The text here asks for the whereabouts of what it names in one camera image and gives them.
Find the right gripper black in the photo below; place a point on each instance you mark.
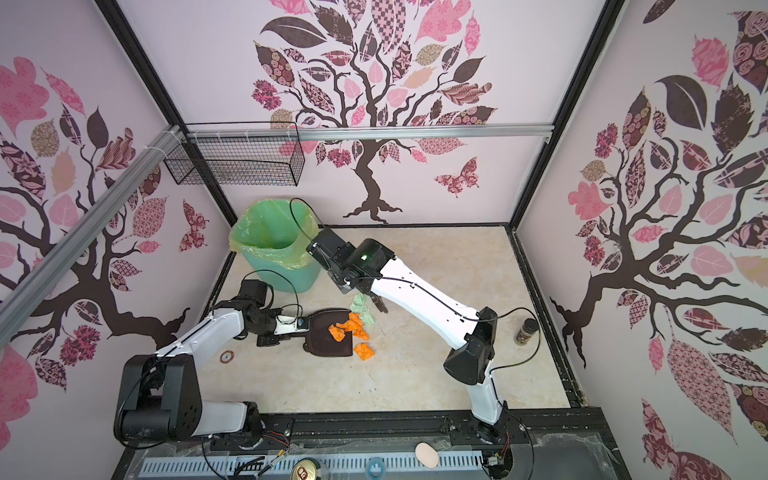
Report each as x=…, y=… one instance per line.
x=337, y=280

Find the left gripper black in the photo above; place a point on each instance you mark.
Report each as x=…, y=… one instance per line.
x=270, y=340

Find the dark brown dustpan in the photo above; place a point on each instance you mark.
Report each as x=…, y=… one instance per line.
x=318, y=339

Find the dark brown hand broom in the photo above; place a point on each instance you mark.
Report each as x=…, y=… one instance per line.
x=379, y=303

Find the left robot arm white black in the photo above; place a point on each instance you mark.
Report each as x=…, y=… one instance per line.
x=160, y=399

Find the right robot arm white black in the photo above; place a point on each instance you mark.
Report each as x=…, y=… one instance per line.
x=374, y=270

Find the green orange scrap back right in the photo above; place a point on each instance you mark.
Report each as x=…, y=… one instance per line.
x=361, y=306

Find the yellow-green bin liner bag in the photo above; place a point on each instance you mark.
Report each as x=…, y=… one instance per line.
x=275, y=233

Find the green trash bin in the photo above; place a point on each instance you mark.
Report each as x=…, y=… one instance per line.
x=290, y=281

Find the orange scrap right front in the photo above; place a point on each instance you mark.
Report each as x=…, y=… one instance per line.
x=353, y=326

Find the blue tape roll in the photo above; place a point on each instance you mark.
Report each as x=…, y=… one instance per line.
x=375, y=469

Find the small dark spice bottle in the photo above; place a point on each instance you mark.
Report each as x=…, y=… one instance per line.
x=526, y=331

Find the pink oval object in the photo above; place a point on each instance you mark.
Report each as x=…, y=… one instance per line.
x=427, y=455

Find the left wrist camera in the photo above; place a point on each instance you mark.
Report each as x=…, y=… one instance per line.
x=291, y=326

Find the black wire basket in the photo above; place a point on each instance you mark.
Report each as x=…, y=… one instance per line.
x=260, y=153

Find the white slotted cable duct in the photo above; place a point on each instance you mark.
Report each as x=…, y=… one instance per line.
x=389, y=465

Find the aluminium rail left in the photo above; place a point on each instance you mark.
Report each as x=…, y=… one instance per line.
x=18, y=307

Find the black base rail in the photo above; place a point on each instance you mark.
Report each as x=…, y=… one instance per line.
x=574, y=443

